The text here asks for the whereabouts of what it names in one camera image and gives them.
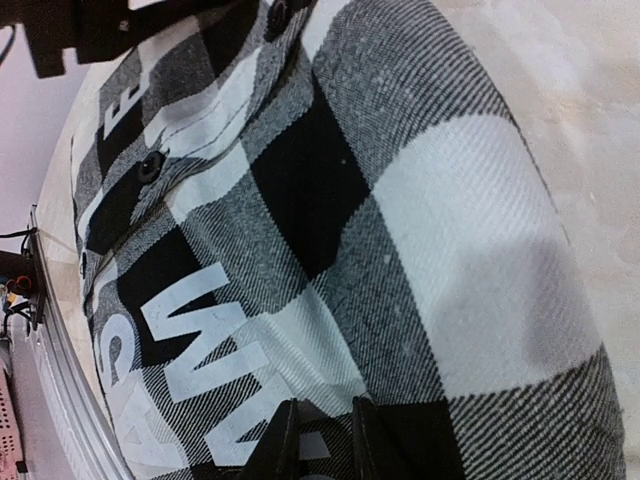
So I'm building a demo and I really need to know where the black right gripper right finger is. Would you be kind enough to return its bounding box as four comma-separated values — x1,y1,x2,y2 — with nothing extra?
352,397,400,479

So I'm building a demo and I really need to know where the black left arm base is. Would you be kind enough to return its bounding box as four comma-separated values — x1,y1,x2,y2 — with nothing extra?
1,227,47,342

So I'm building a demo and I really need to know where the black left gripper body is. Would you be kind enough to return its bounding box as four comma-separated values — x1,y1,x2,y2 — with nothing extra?
1,0,230,79

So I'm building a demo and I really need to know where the black white patterned garment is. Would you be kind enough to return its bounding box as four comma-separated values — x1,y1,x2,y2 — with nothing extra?
71,1,626,479

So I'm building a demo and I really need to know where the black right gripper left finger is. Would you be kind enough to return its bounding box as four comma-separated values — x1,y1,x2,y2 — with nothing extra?
239,399,299,480

